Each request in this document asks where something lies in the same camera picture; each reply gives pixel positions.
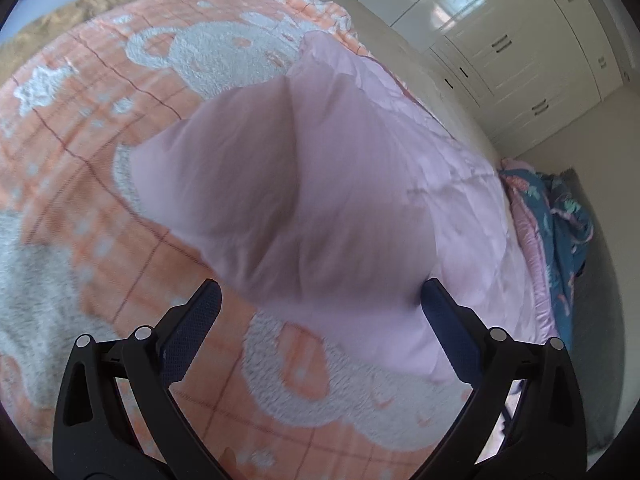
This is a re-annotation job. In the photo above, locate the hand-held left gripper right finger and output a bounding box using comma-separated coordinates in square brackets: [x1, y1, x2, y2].
[421, 277, 587, 480]

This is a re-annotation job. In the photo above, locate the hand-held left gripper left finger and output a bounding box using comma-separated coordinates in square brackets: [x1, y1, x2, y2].
[51, 279, 236, 480]

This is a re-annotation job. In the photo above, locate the pink quilted jacket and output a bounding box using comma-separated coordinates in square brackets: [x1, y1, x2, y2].
[117, 30, 558, 386]

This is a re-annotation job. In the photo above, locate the blue patterned quilt pink lining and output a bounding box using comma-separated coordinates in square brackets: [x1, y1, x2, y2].
[497, 157, 596, 356]

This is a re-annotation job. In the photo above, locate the orange checked printed blanket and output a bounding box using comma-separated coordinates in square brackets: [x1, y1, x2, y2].
[0, 0, 481, 480]

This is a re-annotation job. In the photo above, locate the bed with beige bedspread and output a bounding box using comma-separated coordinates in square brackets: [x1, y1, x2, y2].
[0, 0, 521, 196]

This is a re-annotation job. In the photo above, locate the white wardrobe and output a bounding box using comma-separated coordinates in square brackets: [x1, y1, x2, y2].
[290, 0, 631, 143]

